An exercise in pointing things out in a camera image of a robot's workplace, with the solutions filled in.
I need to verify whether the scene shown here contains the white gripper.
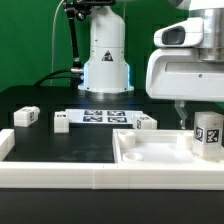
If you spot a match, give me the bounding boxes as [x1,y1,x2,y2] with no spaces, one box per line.
[146,48,224,129]

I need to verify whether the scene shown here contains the white square tabletop with sockets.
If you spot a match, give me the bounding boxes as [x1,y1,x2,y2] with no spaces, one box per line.
[112,129,224,164]

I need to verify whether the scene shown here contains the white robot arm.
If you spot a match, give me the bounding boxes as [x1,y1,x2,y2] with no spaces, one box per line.
[79,0,224,119]

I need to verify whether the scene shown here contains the sheet with four tags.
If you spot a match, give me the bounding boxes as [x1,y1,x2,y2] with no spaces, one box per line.
[66,109,142,124]

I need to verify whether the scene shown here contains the black cables at base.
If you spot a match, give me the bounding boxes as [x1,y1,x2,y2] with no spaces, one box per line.
[33,68,84,88]

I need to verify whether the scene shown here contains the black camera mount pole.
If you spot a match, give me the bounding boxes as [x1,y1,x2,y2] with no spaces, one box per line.
[63,0,116,87]

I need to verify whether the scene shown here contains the white cable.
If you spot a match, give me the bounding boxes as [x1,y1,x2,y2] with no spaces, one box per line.
[49,0,68,86]

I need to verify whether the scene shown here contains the white U-shaped fence wall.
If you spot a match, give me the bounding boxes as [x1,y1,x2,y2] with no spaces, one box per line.
[0,129,224,190]

